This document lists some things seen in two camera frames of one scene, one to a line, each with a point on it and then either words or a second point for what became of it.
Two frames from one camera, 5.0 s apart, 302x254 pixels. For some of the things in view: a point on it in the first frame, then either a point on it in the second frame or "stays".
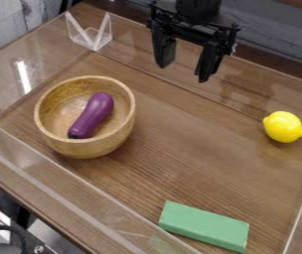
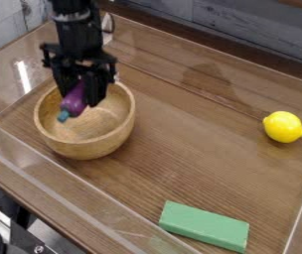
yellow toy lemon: [282, 126] stays
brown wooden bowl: [63, 103] stays
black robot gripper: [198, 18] -> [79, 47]
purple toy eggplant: [95, 112] -> [75, 102]
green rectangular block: [206, 226] stays
